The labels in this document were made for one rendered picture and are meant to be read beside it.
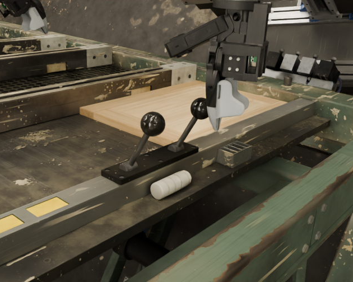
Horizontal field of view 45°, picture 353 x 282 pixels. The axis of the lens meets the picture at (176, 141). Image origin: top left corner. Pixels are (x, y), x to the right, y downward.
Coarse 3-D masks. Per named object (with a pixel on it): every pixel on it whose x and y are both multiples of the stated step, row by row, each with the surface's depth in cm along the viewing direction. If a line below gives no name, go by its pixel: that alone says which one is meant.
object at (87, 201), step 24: (264, 120) 101; (288, 120) 109; (192, 144) 85; (216, 144) 85; (168, 168) 75; (192, 168) 81; (72, 192) 64; (96, 192) 64; (120, 192) 67; (144, 192) 72; (0, 216) 57; (24, 216) 57; (48, 216) 58; (72, 216) 61; (96, 216) 65; (0, 240) 53; (24, 240) 56; (48, 240) 59; (0, 264) 54
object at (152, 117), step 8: (152, 112) 64; (144, 120) 63; (152, 120) 63; (160, 120) 63; (144, 128) 63; (152, 128) 63; (160, 128) 63; (144, 136) 66; (152, 136) 64; (144, 144) 67; (136, 152) 68; (120, 168) 70; (128, 168) 70
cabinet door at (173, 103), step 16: (128, 96) 122; (144, 96) 123; (160, 96) 124; (176, 96) 126; (192, 96) 127; (256, 96) 129; (80, 112) 110; (96, 112) 107; (112, 112) 107; (128, 112) 109; (144, 112) 110; (160, 112) 110; (176, 112) 111; (256, 112) 114; (128, 128) 100; (176, 128) 100; (192, 128) 101; (208, 128) 100; (160, 144) 94
